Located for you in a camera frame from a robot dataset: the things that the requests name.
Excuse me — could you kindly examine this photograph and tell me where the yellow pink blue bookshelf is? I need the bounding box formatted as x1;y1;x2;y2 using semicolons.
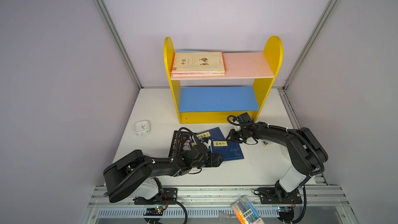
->
164;36;283;124

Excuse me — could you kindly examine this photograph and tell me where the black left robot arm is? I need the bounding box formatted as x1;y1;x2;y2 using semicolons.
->
103;143;224;203

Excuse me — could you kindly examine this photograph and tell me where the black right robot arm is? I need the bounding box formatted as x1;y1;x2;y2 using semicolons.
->
227;113;329;195

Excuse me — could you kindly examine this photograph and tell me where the beige book orange border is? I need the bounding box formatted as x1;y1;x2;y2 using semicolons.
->
171;52;226;74

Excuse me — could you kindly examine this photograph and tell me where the dark blue book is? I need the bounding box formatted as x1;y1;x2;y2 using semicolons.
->
211;140;244;161
196;127;226;142

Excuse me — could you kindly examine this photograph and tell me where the pack of coloured markers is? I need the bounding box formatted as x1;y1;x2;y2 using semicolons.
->
231;195;264;224

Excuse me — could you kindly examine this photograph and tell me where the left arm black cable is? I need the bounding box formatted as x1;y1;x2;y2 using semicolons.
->
103;127;206;197

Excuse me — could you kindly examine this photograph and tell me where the black book gold lettering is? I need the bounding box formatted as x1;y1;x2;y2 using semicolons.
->
168;131;197;158

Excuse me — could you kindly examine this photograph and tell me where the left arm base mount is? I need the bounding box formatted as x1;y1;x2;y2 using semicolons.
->
132;177;178;217

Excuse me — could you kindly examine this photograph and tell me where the pink cartoon cover book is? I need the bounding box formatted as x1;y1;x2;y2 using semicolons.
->
171;73;226;78

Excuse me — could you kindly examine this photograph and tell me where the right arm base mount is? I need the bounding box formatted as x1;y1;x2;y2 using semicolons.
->
253;187;303;205

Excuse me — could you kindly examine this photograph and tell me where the small white alarm clock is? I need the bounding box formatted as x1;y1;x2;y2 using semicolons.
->
134;120;150;136

